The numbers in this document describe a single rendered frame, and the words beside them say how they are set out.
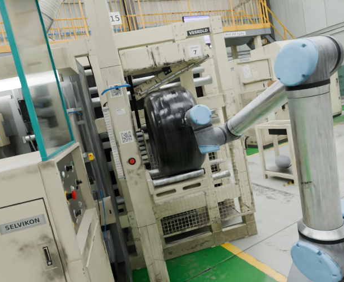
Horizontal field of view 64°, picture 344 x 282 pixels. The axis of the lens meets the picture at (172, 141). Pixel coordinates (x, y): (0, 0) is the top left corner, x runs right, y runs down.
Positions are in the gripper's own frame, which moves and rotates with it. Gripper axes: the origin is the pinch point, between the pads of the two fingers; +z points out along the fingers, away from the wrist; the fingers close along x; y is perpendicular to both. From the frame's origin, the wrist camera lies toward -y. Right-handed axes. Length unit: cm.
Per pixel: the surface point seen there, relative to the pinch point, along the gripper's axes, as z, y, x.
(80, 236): -30, -37, 62
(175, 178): 17.9, -31.0, 10.6
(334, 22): 851, 298, -878
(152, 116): 7.3, 9.4, 16.6
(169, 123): 2.0, 2.9, 8.7
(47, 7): 38, 96, 66
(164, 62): 42, 48, -4
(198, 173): 17.9, -31.2, -4.9
